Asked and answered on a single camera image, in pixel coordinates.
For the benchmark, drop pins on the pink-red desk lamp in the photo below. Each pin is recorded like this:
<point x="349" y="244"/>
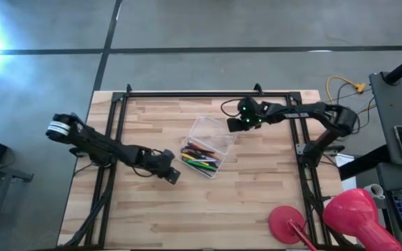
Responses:
<point x="354" y="216"/>

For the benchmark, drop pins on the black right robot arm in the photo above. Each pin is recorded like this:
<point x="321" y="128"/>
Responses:
<point x="309" y="111"/>

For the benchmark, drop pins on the grey metal base plate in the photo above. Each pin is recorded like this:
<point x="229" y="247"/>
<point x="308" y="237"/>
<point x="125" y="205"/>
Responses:
<point x="300" y="149"/>

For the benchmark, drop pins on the red pen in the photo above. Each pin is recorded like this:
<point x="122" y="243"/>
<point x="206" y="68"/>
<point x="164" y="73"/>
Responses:
<point x="215" y="157"/>

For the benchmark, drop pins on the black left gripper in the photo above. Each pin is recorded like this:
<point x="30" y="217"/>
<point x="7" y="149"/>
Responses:
<point x="161" y="162"/>

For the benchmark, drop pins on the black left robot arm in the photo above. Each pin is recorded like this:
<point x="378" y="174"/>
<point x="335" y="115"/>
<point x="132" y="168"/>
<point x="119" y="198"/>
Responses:
<point x="100" y="146"/>

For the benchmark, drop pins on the black and red scissors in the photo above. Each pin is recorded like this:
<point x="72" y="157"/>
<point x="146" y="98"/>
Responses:
<point x="197" y="148"/>

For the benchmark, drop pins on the white cup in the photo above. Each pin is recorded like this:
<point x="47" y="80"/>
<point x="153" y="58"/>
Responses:
<point x="375" y="191"/>

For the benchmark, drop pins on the clear plastic supply box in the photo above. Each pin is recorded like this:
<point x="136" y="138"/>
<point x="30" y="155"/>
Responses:
<point x="215" y="134"/>

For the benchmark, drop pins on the black diagonal beam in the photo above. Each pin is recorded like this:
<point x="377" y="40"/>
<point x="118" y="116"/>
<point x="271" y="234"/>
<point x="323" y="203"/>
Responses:
<point x="361" y="164"/>

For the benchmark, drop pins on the grey side desk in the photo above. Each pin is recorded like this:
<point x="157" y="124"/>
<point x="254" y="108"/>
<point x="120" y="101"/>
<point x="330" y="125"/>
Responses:
<point x="396" y="104"/>

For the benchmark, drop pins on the yellow pen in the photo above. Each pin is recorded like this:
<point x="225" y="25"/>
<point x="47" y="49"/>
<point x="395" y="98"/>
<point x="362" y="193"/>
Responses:
<point x="194" y="158"/>

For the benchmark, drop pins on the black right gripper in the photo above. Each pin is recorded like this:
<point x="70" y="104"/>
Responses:
<point x="251" y="111"/>

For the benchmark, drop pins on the white paper sheet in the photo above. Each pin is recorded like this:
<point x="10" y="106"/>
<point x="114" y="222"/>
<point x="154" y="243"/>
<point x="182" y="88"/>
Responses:
<point x="345" y="162"/>

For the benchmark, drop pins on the black aluminium table frame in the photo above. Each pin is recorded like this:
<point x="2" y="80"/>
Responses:
<point x="204" y="94"/>

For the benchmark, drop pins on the green marker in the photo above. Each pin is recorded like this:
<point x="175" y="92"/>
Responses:
<point x="202" y="165"/>

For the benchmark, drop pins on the black side clamp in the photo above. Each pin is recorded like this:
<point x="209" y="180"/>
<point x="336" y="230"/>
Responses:
<point x="77" y="152"/>

